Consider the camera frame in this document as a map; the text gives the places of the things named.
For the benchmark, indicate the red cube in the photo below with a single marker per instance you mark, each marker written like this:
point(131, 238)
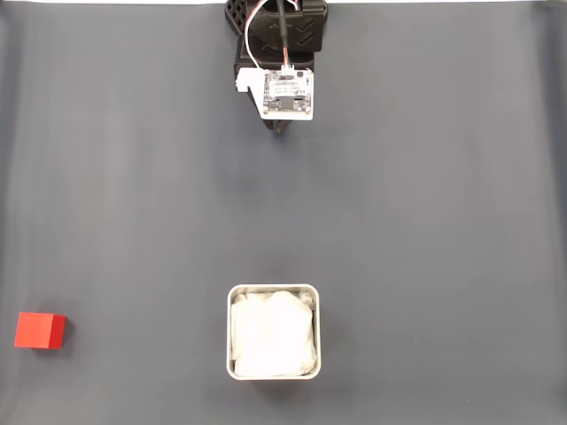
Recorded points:
point(40, 331)

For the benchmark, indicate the square open-top box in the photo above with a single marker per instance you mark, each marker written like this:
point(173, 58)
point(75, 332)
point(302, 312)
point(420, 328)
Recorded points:
point(229, 332)

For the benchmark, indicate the white crumpled tissue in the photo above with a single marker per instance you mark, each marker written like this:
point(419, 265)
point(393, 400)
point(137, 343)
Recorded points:
point(272, 332)

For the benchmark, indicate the white camera circuit board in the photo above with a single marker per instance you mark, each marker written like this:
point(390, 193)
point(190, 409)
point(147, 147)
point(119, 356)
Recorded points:
point(288, 93)

